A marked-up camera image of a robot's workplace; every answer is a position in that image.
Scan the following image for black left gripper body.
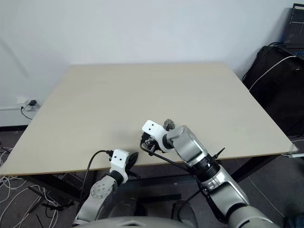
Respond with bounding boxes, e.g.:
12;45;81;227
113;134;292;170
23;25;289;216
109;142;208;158
124;154;134;176

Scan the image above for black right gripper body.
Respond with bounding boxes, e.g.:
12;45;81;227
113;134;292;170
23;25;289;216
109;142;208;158
141;133;159;153

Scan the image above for silver finned motor end cover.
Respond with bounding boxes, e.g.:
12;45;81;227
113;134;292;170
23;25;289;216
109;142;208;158
163;118;177;132

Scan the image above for grey robot torso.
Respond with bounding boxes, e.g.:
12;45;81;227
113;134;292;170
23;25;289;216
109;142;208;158
79;215;190;228

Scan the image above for dark rounded shape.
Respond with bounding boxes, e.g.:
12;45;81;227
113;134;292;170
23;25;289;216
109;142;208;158
172;200;193;220

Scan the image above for black floor rods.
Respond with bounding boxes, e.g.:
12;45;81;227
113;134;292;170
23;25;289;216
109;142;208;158
27;185;74;211

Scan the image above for large black bag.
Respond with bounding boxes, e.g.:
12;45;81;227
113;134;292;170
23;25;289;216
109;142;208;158
242;45;304;136

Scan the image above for clear table edge clamp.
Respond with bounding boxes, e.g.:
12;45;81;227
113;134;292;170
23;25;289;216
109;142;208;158
281;144;304;159

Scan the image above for blue jeans leg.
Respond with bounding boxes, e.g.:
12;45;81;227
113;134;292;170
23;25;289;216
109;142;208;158
286;212;304;228

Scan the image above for black laptop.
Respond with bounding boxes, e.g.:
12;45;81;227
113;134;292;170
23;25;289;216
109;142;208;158
284;3;304;57

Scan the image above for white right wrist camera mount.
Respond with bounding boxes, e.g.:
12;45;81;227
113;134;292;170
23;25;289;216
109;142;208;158
142;120;175;154

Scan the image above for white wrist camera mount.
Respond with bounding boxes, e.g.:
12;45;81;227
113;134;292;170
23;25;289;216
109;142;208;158
109;149;130;185
142;120;175;154

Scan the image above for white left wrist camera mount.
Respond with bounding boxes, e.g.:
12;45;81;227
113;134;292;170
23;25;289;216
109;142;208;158
109;149;130;185

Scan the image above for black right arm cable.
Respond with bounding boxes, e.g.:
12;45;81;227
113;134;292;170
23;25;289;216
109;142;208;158
139;140;221;219

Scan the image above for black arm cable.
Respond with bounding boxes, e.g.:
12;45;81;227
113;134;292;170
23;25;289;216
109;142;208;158
79;149;114;207
139;140;221;219

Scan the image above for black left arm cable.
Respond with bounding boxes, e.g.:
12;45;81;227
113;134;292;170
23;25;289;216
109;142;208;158
79;149;114;207

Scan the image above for black adapter cord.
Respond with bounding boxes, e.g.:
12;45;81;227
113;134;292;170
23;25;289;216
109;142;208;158
20;106;33;120

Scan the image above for white floor cable tangle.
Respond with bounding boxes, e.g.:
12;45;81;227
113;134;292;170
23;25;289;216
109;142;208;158
0;146;59;228

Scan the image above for white wall socket strip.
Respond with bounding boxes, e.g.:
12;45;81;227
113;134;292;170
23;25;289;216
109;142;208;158
16;97;42;112

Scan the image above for white cable over bag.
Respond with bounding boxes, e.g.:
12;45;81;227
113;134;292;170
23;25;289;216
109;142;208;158
248;56;296;91

